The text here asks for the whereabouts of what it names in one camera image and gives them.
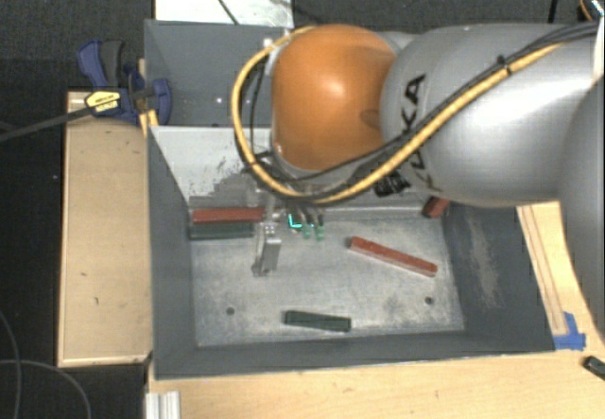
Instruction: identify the black cylinder on white bracket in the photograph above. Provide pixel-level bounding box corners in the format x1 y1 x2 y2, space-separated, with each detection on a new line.
374 172 411 199

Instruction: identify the pale wood flat board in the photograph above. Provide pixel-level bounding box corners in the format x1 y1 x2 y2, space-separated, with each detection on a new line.
56 90 155 369

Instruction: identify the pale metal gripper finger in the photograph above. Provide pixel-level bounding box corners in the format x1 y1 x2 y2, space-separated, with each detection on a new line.
262 223 284 273
251 228 267 278

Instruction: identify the dark green flat block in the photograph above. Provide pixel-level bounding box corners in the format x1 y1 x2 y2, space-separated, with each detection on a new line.
283 309 354 334
188 222 257 241

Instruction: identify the grey metal bin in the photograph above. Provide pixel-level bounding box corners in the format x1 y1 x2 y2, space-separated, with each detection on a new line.
143 18 557 381

